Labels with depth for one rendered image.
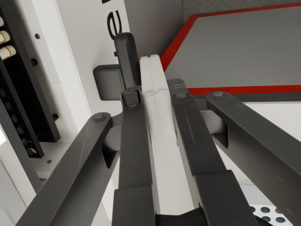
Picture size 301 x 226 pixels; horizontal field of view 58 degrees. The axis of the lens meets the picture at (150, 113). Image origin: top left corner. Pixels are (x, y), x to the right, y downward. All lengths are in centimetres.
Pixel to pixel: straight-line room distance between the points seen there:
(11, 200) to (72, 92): 13
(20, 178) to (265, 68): 40
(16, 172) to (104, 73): 14
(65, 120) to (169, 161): 18
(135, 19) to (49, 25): 39
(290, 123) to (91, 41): 27
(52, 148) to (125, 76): 21
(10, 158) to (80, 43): 13
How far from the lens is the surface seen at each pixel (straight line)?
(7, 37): 30
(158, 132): 16
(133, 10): 57
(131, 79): 20
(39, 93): 32
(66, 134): 38
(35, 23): 31
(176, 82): 18
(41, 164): 36
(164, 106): 15
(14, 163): 29
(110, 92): 21
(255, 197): 44
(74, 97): 21
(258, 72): 49
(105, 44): 24
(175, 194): 49
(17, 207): 30
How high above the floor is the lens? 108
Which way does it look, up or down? 55 degrees down
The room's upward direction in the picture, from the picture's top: 152 degrees counter-clockwise
